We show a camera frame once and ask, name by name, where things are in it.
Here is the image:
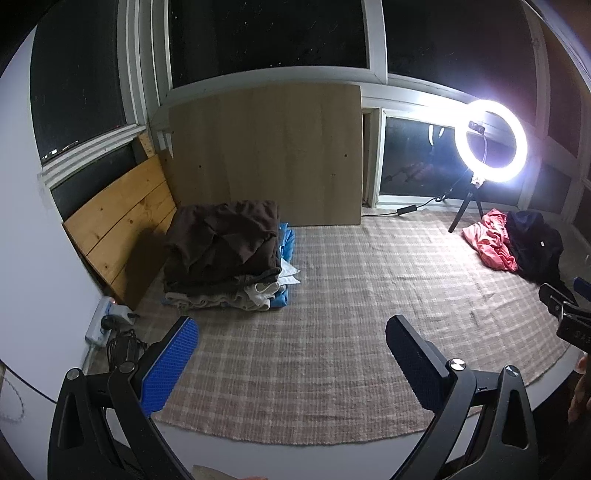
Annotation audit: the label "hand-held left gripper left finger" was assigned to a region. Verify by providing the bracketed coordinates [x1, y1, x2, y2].
[47, 316, 200, 480]

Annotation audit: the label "navy blue garment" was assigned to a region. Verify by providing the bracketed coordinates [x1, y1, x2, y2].
[505, 209, 579, 298]

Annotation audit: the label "black power cable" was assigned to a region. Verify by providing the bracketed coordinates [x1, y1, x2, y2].
[361, 187, 462, 217]

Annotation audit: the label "person's right hand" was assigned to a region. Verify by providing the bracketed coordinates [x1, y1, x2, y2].
[569, 354, 591, 424]

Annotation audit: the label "pink plaid rug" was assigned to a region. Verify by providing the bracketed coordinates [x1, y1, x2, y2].
[134, 208, 583, 446]

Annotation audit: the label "white window frame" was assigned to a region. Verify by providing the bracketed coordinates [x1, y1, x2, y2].
[37, 0, 591, 217]

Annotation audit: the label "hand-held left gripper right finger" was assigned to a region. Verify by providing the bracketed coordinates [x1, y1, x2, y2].
[385, 315, 541, 480]

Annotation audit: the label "light plywood panel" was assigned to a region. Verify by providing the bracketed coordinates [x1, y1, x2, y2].
[159, 84, 364, 228]

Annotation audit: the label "white cloth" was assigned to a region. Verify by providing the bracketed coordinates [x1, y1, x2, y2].
[277, 261, 301, 288]

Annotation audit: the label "cream folded cloth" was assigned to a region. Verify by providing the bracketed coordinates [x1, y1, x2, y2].
[163, 284, 278, 312]

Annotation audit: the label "grey folded garment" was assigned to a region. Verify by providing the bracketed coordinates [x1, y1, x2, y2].
[166, 270, 282, 296]

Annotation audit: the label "pink garment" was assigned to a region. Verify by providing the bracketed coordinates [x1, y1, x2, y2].
[462, 208, 519, 273]

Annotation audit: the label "pine wood board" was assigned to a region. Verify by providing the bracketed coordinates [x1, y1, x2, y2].
[62, 134, 178, 311]

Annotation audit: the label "white power strip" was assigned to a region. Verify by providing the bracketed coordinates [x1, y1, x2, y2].
[84, 296, 139, 347]

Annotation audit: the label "dark chair leg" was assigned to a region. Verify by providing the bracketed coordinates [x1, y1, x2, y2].
[448, 138, 490, 234]

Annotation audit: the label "black charger cables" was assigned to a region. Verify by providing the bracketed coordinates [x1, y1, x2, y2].
[106, 330, 148, 370]

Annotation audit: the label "light blue cloth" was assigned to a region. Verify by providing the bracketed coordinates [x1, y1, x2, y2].
[259, 223, 297, 309]

